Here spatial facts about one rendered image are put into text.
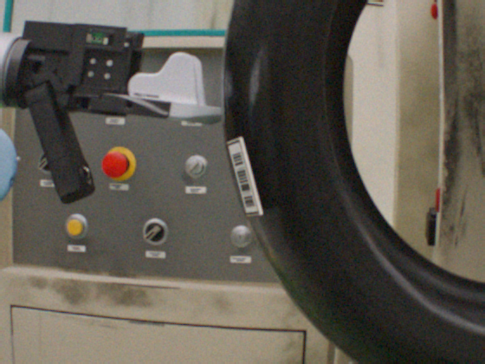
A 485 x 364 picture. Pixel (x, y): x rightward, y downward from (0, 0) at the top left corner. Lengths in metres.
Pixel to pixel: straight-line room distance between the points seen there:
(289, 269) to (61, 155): 0.24
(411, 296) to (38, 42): 0.42
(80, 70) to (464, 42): 0.48
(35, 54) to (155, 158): 0.69
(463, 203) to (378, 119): 3.19
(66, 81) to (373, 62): 3.49
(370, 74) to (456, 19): 3.17
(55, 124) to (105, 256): 0.73
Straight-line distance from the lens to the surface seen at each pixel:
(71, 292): 1.66
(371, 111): 4.39
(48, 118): 0.97
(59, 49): 0.98
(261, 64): 0.84
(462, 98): 1.22
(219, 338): 1.61
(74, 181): 0.97
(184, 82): 0.95
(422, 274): 1.11
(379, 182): 4.41
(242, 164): 0.85
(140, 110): 0.93
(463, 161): 1.22
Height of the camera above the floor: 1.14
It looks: 3 degrees down
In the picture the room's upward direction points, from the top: 2 degrees clockwise
